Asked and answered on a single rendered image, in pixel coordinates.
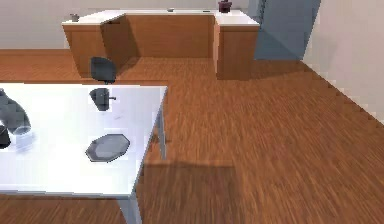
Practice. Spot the black round object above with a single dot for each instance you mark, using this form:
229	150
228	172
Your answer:
4	138

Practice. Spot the grey curved object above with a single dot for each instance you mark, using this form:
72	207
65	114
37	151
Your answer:
13	115

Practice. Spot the white table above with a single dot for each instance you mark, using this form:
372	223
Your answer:
66	166

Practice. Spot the grey octagonal plate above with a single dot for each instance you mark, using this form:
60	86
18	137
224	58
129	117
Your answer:
107	148

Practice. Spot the small grey object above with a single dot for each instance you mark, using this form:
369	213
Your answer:
74	17

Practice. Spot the dark grey chair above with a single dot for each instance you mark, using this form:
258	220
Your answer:
103	69

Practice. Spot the dark red pot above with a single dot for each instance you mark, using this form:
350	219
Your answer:
225	6

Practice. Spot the dark grey mug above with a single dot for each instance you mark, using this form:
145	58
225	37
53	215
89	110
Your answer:
101	98

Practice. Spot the small grey bowl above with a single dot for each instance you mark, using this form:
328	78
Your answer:
170	10

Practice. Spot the blue grey door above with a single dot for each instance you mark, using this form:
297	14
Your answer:
283	30

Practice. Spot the wooden counter with white top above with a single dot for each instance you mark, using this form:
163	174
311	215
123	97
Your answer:
170	36

